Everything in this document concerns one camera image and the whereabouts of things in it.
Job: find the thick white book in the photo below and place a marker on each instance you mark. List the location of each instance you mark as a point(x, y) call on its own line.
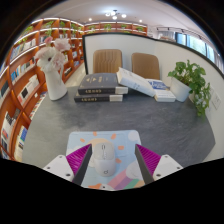
point(135, 81)

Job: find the tan ribbed chair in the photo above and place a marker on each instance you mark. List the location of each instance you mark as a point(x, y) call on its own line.
point(107, 61)
point(146, 65)

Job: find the pastel sun print mouse pad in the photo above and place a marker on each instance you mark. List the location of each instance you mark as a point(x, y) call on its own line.
point(126, 140)

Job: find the orange wooden bookshelf unit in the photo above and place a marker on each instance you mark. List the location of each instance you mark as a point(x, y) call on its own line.
point(20, 83)

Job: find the blue cover book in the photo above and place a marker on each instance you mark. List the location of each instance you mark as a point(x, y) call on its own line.
point(163, 93)

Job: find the light grey computer mouse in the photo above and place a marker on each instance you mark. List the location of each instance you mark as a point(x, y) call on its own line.
point(104, 160)

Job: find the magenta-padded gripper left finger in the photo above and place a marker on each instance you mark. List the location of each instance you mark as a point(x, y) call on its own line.
point(58, 166)

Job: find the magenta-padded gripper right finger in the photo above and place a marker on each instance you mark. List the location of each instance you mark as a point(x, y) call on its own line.
point(168, 166)

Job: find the window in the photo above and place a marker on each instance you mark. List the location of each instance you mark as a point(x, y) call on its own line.
point(196, 43)

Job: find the green plant in white pot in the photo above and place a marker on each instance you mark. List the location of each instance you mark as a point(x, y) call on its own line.
point(181, 88)

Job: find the white vase with pink flowers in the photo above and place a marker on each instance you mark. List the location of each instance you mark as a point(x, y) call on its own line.
point(55, 85)

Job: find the white wall socket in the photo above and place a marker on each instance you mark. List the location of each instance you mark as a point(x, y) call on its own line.
point(215, 98)

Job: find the white partition with black frame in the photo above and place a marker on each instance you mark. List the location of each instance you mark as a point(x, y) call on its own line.
point(126, 43)

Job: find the ceiling lights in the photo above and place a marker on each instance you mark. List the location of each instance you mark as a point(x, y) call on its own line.
point(115, 14)

